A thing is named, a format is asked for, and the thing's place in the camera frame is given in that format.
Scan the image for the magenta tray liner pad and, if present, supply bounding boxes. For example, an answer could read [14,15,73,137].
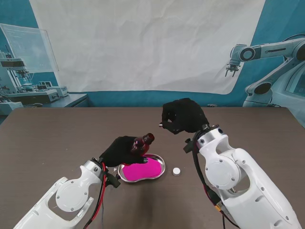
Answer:
[122,159,162,181]

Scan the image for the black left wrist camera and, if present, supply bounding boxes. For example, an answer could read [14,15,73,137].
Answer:
[106,172,121,188]

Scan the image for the steel kidney-shaped tray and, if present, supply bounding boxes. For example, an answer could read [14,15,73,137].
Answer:
[118,154,167,184]

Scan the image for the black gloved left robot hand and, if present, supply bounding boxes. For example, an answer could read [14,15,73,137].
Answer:
[99,135,150,167]

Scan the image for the blue lab print banner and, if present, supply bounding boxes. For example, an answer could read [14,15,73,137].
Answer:
[0,0,305,125]

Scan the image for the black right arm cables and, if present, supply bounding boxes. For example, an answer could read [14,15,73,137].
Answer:
[192,133,239,229]

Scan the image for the red black left arm cables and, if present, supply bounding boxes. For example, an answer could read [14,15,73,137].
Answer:
[83,161,110,229]

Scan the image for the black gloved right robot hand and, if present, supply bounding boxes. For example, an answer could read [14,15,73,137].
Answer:
[158,97,210,136]

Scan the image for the red transparent sample bottle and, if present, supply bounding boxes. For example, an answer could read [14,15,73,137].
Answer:
[130,133,155,156]

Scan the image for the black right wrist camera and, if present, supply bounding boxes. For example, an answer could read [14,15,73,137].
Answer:
[183,137,194,154]

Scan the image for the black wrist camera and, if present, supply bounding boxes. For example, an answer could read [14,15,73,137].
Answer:
[106,172,121,188]
[183,137,194,154]

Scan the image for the white wrinkled backdrop sheet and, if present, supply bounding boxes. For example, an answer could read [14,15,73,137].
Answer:
[29,0,266,95]

